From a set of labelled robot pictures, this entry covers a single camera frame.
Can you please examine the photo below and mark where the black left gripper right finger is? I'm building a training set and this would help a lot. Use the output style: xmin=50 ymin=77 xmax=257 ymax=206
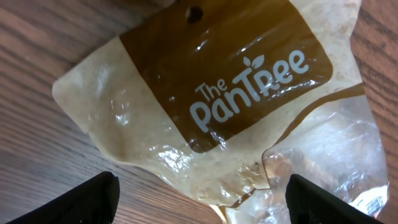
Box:
xmin=285 ymin=174 xmax=382 ymax=224

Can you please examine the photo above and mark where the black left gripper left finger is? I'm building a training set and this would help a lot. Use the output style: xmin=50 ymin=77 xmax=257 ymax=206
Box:
xmin=7 ymin=171 xmax=120 ymax=224

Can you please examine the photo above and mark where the brown snack packet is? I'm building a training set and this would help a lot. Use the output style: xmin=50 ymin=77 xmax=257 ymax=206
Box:
xmin=52 ymin=0 xmax=389 ymax=223

